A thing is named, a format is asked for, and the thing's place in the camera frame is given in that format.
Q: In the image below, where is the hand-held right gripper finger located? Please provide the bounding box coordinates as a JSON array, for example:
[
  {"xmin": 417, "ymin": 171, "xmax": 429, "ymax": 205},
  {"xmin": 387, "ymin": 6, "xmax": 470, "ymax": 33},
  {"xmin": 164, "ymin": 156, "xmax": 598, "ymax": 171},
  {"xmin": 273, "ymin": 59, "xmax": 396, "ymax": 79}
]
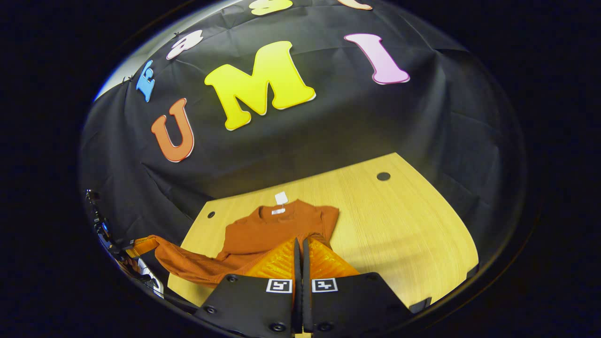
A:
[
  {"xmin": 302, "ymin": 237, "xmax": 414, "ymax": 336},
  {"xmin": 195, "ymin": 237, "xmax": 301, "ymax": 336}
]

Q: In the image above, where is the orange jacket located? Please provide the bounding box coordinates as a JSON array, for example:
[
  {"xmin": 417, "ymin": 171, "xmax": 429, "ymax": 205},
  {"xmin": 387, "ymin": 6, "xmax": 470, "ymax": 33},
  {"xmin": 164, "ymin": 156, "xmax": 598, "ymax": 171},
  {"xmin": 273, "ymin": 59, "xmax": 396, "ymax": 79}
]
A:
[{"xmin": 153, "ymin": 200, "xmax": 340, "ymax": 288}]

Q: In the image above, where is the white object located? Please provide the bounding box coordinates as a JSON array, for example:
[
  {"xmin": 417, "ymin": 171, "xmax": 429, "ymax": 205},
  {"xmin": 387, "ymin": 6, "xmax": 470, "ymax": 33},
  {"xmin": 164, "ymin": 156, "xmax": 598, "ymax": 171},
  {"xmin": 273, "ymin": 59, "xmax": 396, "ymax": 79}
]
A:
[{"xmin": 137, "ymin": 258, "xmax": 165, "ymax": 299}]

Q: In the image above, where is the black backdrop cloth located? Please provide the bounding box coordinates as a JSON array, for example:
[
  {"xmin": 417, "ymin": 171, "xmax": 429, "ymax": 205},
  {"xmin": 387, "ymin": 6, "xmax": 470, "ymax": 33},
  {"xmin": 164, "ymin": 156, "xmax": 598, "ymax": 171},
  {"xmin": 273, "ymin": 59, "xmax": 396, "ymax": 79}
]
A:
[{"xmin": 79, "ymin": 0, "xmax": 526, "ymax": 282}]

